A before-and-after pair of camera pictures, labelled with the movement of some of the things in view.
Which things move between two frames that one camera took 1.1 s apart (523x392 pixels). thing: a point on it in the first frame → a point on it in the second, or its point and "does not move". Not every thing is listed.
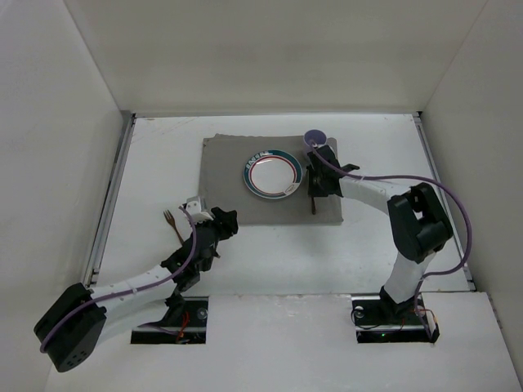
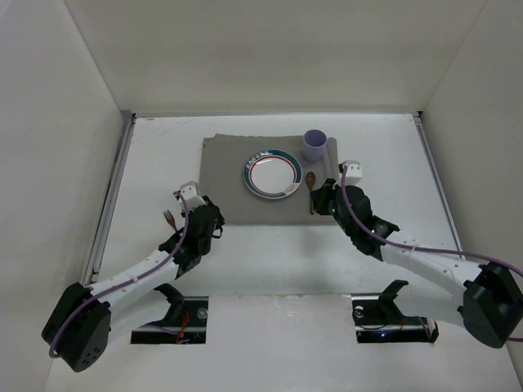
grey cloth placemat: [225, 198] does not move
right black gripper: [323, 154] → [323, 200]
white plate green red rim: [273, 174] does not move
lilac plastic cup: [318, 135] does not move
